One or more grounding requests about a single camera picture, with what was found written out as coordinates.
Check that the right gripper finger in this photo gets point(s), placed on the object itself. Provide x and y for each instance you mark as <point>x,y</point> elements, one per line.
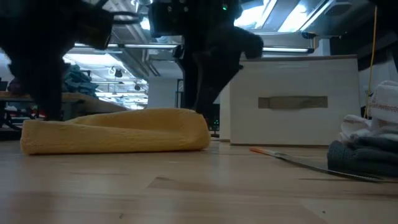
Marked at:
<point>214,87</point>
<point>190,84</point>

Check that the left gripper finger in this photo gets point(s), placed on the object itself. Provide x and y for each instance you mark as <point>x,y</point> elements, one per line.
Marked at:
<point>49,99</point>

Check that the yellow orange towel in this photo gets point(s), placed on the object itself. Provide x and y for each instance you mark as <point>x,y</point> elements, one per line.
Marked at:
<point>124,130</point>

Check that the beige fabric storage box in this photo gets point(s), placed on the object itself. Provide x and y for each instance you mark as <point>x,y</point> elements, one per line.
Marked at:
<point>295,124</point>

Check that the orange-tipped thin stick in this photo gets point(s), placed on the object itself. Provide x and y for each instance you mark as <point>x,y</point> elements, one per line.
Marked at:
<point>311,165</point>

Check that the dark grey towel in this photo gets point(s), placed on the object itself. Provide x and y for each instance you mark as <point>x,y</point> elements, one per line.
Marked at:
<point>357,158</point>

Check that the white red checked towel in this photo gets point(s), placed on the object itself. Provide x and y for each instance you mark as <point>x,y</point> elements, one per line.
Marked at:
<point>382,105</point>

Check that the teal clothes pile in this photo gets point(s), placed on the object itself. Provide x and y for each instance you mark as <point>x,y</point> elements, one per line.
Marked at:
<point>79,81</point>

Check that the purple bag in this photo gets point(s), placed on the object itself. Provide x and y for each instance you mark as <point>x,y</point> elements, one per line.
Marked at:
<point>15,85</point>

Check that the wooden bench table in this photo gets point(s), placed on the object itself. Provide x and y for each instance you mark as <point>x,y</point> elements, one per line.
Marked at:
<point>93,102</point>

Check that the overhead light bar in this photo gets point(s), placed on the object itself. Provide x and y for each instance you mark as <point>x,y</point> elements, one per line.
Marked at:
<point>149,46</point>

